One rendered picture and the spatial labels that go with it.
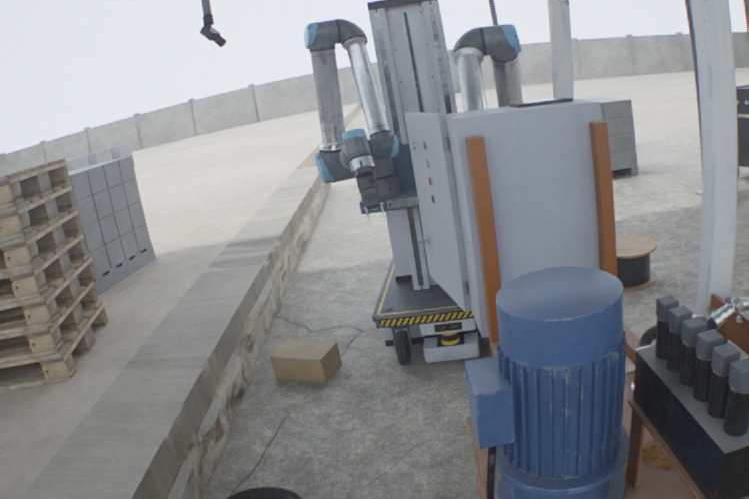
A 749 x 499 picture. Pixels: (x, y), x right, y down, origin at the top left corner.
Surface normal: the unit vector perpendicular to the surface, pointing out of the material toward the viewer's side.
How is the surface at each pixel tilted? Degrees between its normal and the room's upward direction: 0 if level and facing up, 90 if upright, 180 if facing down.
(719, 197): 89
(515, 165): 90
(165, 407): 37
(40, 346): 90
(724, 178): 89
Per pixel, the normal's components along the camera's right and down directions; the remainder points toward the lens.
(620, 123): 0.11, 0.23
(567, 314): -0.23, -0.77
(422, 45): -0.12, 0.27
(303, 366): -0.34, 0.29
